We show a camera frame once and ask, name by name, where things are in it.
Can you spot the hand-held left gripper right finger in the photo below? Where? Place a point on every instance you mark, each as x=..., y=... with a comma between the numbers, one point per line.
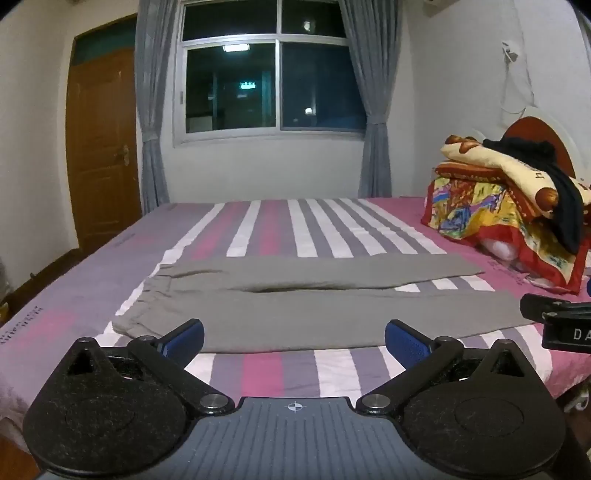
x=406, y=342

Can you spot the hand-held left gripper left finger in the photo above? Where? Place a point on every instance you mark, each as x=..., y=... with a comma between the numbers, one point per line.
x=187, y=339

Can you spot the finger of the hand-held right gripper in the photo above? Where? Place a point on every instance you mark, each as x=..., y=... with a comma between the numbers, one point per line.
x=545, y=307

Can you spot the grey pants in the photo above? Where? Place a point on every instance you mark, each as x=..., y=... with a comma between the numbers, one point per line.
x=295, y=309

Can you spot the white pillow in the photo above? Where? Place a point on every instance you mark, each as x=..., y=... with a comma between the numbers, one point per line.
x=503, y=251

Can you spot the striped pink grey bed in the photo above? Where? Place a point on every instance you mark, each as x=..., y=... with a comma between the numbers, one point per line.
x=92, y=295

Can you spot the red yellow patterned blanket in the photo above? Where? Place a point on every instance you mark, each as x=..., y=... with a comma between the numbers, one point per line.
x=489, y=207

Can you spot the black garment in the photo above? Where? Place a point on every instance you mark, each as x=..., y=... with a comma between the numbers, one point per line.
x=561, y=194

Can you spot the cream printed blanket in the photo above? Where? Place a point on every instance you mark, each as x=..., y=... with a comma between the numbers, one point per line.
x=503, y=166

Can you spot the white red headboard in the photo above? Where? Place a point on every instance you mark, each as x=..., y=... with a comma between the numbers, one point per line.
x=538, y=127

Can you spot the brown wooden door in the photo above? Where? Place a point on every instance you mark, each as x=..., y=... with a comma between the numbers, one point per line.
x=104, y=143

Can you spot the grey curtain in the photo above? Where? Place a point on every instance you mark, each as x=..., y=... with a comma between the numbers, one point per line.
x=150, y=101
x=374, y=92

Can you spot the sliding glass window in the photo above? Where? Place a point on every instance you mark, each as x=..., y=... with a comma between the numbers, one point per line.
x=272, y=69

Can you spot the green transom window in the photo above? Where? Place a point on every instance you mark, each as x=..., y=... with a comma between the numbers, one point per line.
x=104, y=40

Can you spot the white wall plug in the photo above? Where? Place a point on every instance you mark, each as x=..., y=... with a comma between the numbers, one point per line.
x=510, y=51

